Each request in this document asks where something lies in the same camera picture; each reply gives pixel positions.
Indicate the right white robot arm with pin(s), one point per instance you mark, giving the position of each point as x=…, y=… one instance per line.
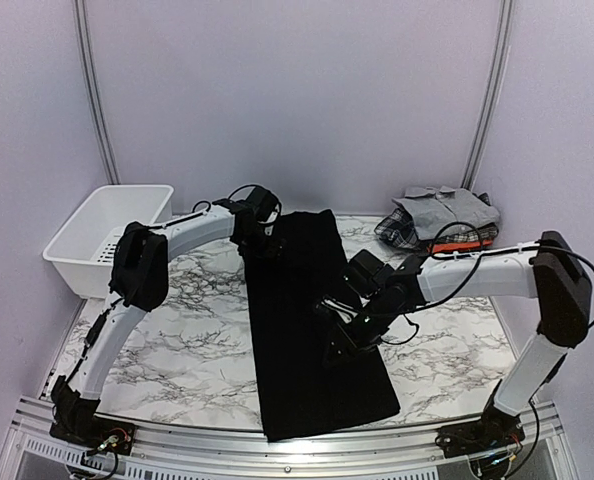
x=542, y=291

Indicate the grey button-up shirt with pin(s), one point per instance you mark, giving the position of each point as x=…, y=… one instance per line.
x=432, y=208

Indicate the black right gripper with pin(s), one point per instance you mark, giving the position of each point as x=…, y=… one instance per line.
x=347, y=345

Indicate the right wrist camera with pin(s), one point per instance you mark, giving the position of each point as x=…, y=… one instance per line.
x=366, y=274

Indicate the aluminium wall post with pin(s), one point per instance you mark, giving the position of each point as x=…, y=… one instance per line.
x=492, y=92
x=100, y=127

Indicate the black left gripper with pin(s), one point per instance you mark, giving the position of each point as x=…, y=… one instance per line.
x=273, y=250

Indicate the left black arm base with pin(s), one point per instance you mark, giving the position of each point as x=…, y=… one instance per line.
x=75, y=421

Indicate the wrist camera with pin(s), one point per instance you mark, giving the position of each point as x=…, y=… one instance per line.
x=366, y=274
x=265, y=205

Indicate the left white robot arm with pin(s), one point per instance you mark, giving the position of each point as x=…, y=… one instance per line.
x=139, y=281

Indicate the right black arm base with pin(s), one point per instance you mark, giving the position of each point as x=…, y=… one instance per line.
x=493, y=430

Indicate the black white plaid shirt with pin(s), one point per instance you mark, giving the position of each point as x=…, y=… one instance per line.
x=397, y=230

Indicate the aluminium front frame rail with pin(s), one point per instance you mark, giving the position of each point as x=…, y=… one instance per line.
x=168, y=451

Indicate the left aluminium wall post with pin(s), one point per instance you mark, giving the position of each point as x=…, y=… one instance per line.
x=100, y=127

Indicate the white plastic laundry bin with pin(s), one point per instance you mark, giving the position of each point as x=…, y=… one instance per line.
x=83, y=248

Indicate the right aluminium wall post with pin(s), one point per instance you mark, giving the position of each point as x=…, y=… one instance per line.
x=492, y=92

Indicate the black garment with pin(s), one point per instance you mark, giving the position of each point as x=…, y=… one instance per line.
x=298, y=395

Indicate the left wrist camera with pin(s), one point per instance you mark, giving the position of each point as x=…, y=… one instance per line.
x=265, y=205

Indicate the orange folded garment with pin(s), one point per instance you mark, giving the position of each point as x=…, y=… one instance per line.
x=458, y=246

